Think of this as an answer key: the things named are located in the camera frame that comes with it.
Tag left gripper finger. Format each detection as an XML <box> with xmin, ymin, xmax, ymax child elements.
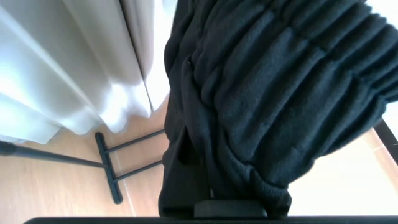
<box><xmin>158</xmin><ymin>126</ymin><xmax>216</xmax><ymax>218</ymax></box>

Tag black shorts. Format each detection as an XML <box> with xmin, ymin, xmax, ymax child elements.
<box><xmin>163</xmin><ymin>0</ymin><xmax>398</xmax><ymax>218</ymax></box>

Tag black clothes rack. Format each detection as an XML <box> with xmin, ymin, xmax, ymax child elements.
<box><xmin>0</xmin><ymin>129</ymin><xmax>166</xmax><ymax>205</ymax></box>

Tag dark curtain cord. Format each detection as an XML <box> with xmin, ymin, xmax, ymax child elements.
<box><xmin>119</xmin><ymin>0</ymin><xmax>153</xmax><ymax>110</ymax></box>

